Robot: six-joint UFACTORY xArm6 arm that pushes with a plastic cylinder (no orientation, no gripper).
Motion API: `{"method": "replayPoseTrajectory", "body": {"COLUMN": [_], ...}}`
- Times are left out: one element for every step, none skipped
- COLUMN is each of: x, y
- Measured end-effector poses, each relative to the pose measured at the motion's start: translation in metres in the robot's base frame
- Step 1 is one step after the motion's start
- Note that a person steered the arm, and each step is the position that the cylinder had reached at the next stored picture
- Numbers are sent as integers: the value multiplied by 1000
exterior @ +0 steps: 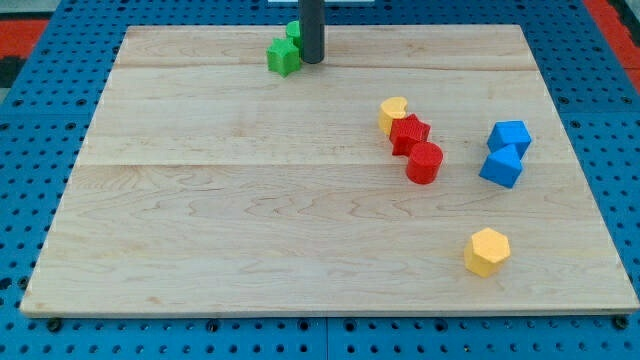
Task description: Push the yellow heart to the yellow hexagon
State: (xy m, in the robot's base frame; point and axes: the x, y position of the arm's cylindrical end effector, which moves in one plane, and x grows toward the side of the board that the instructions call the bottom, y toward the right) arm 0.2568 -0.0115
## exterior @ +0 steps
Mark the yellow heart block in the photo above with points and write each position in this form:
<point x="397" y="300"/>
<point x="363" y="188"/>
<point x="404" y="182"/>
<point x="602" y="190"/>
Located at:
<point x="391" y="109"/>

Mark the yellow hexagon block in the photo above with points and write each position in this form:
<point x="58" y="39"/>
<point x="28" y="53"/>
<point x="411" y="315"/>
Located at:
<point x="486" y="252"/>

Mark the light wooden board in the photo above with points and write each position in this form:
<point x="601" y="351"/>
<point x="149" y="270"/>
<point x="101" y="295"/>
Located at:
<point x="209" y="187"/>

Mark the red star block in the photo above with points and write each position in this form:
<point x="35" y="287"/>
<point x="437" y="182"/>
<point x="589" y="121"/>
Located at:
<point x="406" y="132"/>

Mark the red cylinder block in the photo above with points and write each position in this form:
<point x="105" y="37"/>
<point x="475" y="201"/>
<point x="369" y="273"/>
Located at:
<point x="424" y="161"/>

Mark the green star block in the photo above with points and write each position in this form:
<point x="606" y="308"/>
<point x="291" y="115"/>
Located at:
<point x="283" y="57"/>

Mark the green round block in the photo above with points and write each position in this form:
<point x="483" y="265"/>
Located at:
<point x="292" y="31"/>

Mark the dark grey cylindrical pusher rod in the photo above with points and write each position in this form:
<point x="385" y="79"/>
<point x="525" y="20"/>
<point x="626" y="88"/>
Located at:
<point x="312" y="30"/>

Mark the blue triangular block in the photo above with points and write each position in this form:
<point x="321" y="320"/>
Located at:
<point x="502" y="167"/>

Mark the blue cube block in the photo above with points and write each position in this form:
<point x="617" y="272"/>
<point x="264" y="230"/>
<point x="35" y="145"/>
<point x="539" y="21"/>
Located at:
<point x="513" y="132"/>

